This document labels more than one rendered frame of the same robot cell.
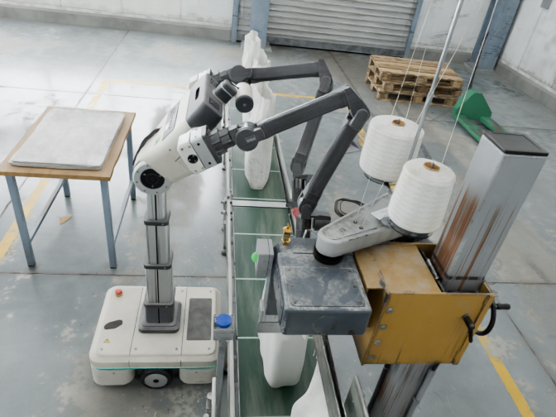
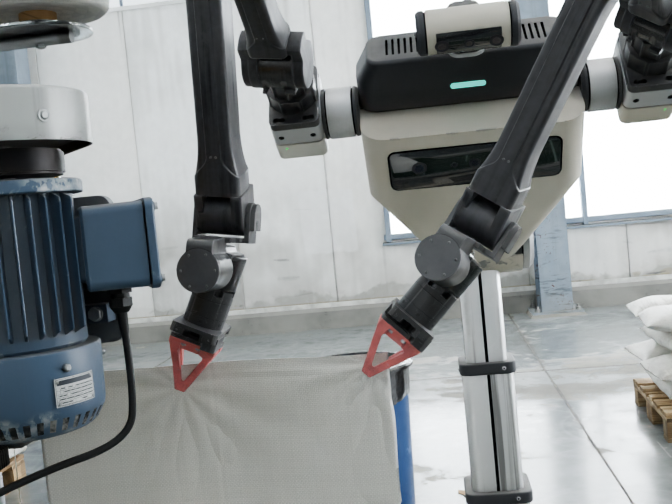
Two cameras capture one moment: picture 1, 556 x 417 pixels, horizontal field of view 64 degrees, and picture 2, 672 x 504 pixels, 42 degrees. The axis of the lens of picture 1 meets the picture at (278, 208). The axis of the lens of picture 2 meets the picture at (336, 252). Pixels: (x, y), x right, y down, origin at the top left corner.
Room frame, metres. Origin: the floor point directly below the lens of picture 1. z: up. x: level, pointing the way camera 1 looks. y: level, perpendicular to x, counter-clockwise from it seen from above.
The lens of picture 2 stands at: (1.87, -1.20, 1.28)
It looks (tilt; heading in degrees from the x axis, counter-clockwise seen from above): 3 degrees down; 107
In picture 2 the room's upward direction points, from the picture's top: 5 degrees counter-clockwise
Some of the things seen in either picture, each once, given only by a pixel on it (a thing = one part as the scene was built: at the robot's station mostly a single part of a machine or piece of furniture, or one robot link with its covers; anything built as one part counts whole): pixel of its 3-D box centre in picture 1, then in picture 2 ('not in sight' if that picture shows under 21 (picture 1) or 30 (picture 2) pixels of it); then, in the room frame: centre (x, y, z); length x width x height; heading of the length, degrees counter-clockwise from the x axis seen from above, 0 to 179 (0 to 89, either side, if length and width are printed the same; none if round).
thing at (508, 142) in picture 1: (515, 142); not in sight; (1.07, -0.57, 1.76); 0.12 x 0.11 x 0.01; 101
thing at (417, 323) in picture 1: (413, 302); not in sight; (1.06, -0.47, 1.18); 0.34 x 0.25 x 0.31; 101
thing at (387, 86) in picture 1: (413, 80); not in sight; (6.88, -1.74, 0.22); 1.21 x 0.84 x 0.14; 101
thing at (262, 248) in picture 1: (263, 257); not in sight; (1.04, 0.02, 1.28); 0.08 x 0.05 x 0.09; 11
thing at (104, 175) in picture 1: (82, 185); not in sight; (2.58, 1.39, 0.37); 0.95 x 0.62 x 0.75; 11
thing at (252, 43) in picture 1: (251, 72); not in sight; (4.48, 0.47, 0.74); 0.47 x 0.20 x 0.72; 13
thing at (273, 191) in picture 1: (251, 139); not in sight; (3.79, 0.34, 0.33); 2.21 x 0.39 x 0.09; 11
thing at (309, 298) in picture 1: (312, 301); not in sight; (0.96, -0.14, 1.21); 0.30 x 0.25 x 0.30; 11
